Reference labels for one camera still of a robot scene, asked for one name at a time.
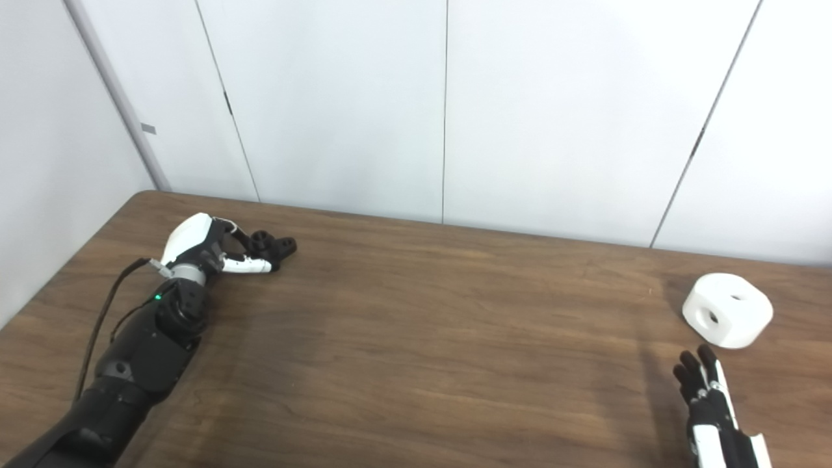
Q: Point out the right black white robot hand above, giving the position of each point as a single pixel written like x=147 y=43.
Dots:
x=712 y=416

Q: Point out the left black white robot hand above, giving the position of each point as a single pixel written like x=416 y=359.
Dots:
x=188 y=237

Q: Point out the black flanged holder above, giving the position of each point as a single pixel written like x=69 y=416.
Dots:
x=279 y=247

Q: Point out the round white plastic piece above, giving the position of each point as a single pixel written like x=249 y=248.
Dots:
x=741 y=318

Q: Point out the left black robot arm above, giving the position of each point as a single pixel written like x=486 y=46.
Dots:
x=143 y=357

